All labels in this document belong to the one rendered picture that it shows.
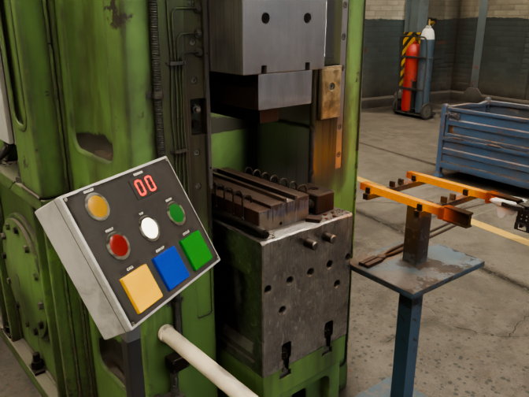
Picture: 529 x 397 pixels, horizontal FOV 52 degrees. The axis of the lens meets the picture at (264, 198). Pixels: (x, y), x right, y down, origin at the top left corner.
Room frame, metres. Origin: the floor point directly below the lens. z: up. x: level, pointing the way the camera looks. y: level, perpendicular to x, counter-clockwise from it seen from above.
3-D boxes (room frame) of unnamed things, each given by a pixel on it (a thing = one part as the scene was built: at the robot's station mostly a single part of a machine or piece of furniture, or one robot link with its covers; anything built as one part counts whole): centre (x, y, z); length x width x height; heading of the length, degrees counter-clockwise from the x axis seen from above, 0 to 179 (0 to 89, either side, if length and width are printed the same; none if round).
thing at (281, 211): (1.68, 0.08, 0.96); 0.42 x 0.20 x 0.09; 40
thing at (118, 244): (0.97, 0.28, 1.09); 0.05 x 0.03 x 0.04; 130
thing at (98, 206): (0.98, 0.32, 1.16); 0.05 x 0.03 x 0.04; 130
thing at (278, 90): (1.68, 0.08, 1.32); 0.42 x 0.20 x 0.10; 40
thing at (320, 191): (1.68, -0.16, 0.95); 0.12 x 0.08 x 0.06; 40
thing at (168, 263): (1.04, 0.20, 1.01); 0.07 x 0.05 x 0.07; 155
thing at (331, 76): (1.82, -0.22, 1.27); 0.09 x 0.02 x 0.17; 130
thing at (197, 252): (1.13, 0.16, 1.01); 0.07 x 0.05 x 0.07; 155
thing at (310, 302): (1.72, 0.04, 0.69); 0.56 x 0.38 x 0.45; 40
